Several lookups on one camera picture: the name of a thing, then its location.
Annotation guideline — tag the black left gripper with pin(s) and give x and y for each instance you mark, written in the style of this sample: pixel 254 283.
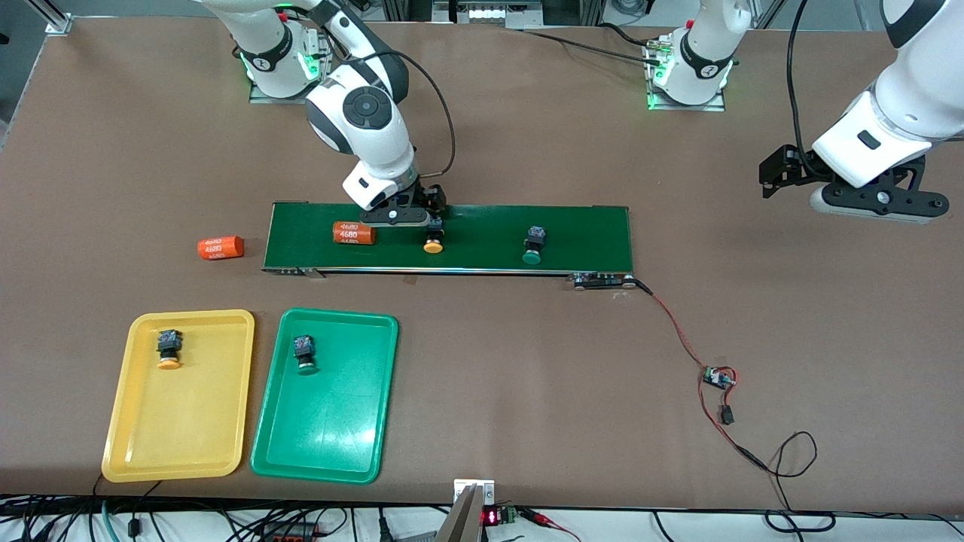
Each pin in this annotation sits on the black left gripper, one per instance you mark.
pixel 797 166

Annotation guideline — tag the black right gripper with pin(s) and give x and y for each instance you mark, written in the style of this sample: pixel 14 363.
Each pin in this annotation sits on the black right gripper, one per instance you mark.
pixel 431 199

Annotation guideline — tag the yellow mushroom push button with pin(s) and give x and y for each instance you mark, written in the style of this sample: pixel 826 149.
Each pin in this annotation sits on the yellow mushroom push button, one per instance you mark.
pixel 433 246
pixel 169 346

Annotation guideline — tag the orange cylinder with 4680 print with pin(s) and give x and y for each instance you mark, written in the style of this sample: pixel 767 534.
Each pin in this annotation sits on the orange cylinder with 4680 print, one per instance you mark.
pixel 354 235
pixel 221 248

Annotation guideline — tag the green mushroom push button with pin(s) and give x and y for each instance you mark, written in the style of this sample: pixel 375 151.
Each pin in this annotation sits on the green mushroom push button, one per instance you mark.
pixel 532 257
pixel 303 346

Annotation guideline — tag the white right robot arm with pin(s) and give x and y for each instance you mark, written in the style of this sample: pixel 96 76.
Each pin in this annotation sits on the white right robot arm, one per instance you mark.
pixel 376 154

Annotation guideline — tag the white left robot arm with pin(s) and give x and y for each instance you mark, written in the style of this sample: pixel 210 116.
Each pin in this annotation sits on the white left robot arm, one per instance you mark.
pixel 919 90

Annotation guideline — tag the green conveyor belt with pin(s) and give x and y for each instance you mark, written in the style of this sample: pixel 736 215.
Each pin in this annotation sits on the green conveyor belt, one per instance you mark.
pixel 482 260

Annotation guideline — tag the small black circuit board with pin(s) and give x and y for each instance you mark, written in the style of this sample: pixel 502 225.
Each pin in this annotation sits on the small black circuit board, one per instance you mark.
pixel 717 376

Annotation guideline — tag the green plastic tray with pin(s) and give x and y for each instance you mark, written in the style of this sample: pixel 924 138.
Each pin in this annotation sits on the green plastic tray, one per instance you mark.
pixel 324 429

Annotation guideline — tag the grey metal bar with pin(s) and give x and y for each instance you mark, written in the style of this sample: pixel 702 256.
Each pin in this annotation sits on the grey metal bar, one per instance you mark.
pixel 461 519

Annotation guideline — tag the module with red display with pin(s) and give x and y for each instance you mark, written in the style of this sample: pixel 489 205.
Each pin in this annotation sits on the module with red display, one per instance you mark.
pixel 490 517

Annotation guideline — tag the green terminal block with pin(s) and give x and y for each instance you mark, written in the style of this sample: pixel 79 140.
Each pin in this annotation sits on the green terminal block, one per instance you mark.
pixel 509 515

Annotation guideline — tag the red clip lead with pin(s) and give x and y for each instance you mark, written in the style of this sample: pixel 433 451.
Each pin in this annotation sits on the red clip lead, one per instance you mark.
pixel 538 516

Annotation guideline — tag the yellow plastic tray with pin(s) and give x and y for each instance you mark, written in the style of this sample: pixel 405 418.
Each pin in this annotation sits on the yellow plastic tray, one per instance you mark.
pixel 177 421

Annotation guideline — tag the metal frame with light strip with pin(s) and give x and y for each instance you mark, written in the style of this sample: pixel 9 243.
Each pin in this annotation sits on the metal frame with light strip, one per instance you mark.
pixel 489 11

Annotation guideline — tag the white metal bracket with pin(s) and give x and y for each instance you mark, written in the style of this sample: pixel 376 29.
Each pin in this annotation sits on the white metal bracket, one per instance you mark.
pixel 486 488

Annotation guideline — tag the aluminium frame profile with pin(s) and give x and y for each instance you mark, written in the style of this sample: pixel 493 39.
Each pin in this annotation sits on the aluminium frame profile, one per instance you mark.
pixel 56 19

